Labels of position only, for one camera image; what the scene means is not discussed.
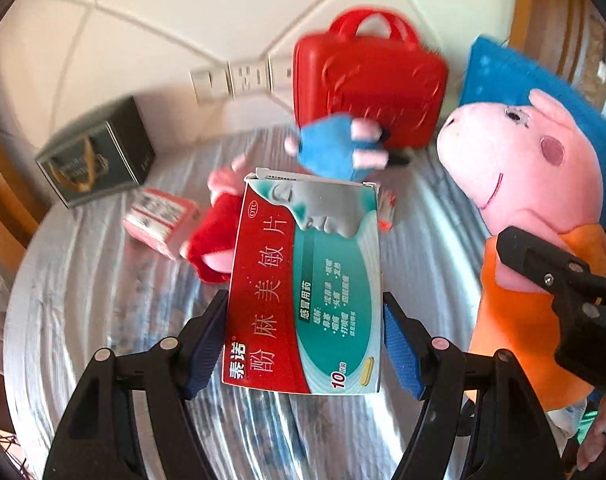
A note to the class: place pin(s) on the person's right hand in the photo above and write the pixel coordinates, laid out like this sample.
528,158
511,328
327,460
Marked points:
595,435

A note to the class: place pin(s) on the dark gift box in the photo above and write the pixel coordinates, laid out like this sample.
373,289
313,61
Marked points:
83,160

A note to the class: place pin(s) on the white wall socket panel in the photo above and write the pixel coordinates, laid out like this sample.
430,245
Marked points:
243,77

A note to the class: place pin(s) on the red plastic case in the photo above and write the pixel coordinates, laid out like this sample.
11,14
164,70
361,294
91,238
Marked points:
383,85

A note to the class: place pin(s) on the red-dress pig plush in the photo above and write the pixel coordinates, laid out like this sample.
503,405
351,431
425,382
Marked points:
213,230

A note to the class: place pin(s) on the grey printed cloth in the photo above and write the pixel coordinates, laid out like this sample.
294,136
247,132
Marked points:
83,285

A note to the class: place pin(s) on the red and white medicine box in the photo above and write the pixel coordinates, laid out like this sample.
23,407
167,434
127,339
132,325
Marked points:
293,285

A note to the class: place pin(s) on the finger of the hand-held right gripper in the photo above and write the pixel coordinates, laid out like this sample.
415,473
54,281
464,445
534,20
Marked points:
533,260

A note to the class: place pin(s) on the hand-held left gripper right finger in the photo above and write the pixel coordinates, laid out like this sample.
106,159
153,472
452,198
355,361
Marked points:
403,345

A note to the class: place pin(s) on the wooden wall trim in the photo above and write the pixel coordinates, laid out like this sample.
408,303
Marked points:
8,200
558,10

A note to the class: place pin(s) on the pink tissue pack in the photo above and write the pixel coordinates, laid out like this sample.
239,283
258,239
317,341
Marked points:
158,220

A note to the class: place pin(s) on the orange-dress pig plush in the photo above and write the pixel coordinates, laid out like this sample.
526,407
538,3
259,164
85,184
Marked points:
523,160

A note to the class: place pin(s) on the blue-dress pig plush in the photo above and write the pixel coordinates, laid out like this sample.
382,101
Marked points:
328,150

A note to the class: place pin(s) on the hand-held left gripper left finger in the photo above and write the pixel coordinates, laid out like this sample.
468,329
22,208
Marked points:
210,340

